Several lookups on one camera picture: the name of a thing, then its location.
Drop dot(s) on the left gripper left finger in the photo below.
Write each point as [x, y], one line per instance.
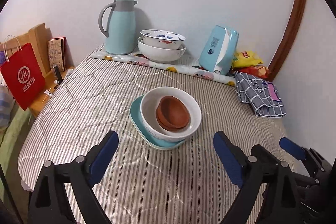
[49, 201]

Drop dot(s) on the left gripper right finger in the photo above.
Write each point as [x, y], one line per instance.
[281, 201]

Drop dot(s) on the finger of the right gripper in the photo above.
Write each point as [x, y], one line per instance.
[263, 155]
[292, 147]

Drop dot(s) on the green square plate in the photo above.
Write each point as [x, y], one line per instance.
[163, 145]

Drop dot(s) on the grey checked folded cloth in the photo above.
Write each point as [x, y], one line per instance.
[261, 95]

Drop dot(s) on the green blanket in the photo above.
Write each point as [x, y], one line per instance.
[12, 139]

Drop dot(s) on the red chips bag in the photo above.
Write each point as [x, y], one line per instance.
[259, 71]

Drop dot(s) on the striped quilted bedcover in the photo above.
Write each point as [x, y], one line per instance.
[142, 184]

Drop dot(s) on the yellow chips bag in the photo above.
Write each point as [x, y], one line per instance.
[244, 59]

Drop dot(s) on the light blue electric kettle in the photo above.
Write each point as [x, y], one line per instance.
[219, 51]

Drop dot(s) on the blue striped fabric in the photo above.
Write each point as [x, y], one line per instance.
[7, 102]

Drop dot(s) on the rolled patterned plastic sheet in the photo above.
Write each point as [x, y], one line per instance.
[186, 65]

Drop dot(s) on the red paper shopping bag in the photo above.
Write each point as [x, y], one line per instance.
[22, 74]

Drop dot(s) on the large white ceramic bowl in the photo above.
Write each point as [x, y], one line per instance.
[160, 55]

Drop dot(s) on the blue patterned ceramic bowl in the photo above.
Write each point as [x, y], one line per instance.
[162, 39]

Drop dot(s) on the patterned notebook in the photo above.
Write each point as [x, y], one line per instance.
[57, 53]

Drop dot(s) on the light blue thermos jug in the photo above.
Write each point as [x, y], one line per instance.
[116, 22]

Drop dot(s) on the brown wooden door frame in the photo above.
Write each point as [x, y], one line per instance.
[288, 38]

